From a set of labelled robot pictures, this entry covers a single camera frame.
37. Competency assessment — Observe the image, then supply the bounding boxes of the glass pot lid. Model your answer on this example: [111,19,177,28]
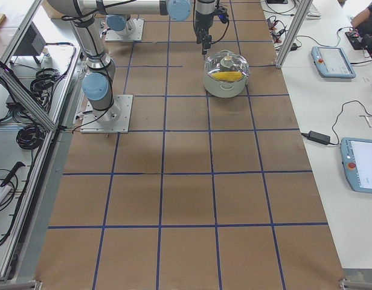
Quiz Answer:
[205,50,249,76]

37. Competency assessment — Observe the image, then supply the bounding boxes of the white keyboard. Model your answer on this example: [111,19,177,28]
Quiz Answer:
[306,3,322,20]

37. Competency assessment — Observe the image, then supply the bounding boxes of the black power brick on table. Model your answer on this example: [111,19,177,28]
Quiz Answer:
[301,130,330,145]

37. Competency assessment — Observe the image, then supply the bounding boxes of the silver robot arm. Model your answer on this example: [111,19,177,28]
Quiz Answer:
[49,1,228,126]
[106,14,135,36]

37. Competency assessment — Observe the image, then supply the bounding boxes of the aluminium frame rail left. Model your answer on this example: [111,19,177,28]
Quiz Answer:
[0,1,83,289]

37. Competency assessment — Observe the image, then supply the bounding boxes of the pale green cooking pot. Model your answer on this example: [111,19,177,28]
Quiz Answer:
[203,71,248,98]

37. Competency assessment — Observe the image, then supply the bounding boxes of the aluminium frame post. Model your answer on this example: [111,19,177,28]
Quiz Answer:
[275,0,312,69]

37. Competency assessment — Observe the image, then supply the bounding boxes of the far blue teach pendant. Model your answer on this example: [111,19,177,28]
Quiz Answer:
[311,47,356,79]

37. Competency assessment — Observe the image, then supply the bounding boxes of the blue teach pendant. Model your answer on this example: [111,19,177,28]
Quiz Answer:
[340,138,372,194]
[311,47,356,79]

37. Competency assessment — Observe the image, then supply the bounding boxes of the coiled black cables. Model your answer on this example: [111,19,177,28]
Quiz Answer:
[16,68,66,150]

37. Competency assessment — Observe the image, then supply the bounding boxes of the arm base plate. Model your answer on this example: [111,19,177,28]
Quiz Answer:
[79,95,133,134]
[105,18,144,42]

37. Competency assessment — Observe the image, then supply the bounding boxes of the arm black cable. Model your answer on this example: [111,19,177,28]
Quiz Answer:
[210,0,231,44]

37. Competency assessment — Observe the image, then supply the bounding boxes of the near blue teach pendant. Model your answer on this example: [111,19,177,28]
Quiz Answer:
[340,138,372,194]

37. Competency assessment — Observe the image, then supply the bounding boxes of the black handheld tool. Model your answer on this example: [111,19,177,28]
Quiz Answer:
[0,161,25,187]

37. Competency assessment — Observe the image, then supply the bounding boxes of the yellow corn cob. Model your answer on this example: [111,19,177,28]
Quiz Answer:
[211,71,243,82]

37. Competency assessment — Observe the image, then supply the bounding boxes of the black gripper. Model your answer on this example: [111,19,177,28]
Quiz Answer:
[194,13,213,55]

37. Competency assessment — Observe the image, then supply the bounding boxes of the person at desk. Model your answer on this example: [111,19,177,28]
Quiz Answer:
[351,4,372,54]

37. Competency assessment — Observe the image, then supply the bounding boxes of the grey control box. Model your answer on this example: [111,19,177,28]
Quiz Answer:
[14,22,46,65]

